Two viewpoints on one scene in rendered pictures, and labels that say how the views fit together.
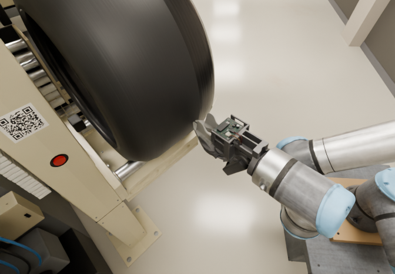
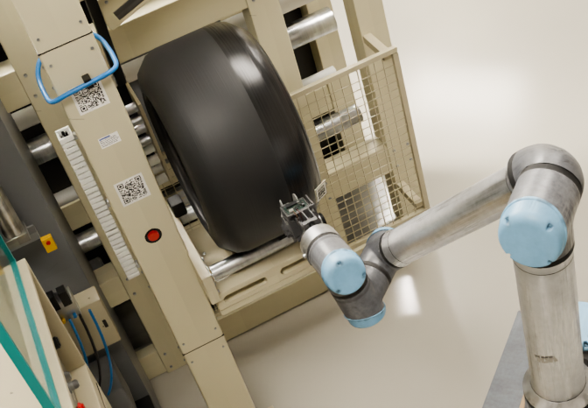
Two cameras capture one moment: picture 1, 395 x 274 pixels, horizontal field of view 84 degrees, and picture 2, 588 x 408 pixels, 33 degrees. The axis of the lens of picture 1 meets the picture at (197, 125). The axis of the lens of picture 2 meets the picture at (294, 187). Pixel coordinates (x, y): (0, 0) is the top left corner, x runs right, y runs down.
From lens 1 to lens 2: 1.88 m
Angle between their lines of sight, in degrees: 26
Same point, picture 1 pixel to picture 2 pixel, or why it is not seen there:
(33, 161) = (132, 229)
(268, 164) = (308, 234)
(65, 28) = (172, 119)
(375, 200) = not seen: hidden behind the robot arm
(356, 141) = (405, 226)
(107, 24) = (199, 117)
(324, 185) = (334, 248)
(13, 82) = (133, 155)
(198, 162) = (419, 345)
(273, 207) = not seen: outside the picture
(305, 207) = (318, 263)
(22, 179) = (119, 248)
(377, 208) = not seen: hidden behind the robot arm
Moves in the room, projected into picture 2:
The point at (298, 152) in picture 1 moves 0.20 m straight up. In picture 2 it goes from (374, 241) to (356, 174)
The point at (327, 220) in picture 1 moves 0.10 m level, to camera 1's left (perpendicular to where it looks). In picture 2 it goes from (325, 270) to (283, 266)
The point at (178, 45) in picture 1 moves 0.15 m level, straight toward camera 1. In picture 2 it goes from (257, 130) to (238, 172)
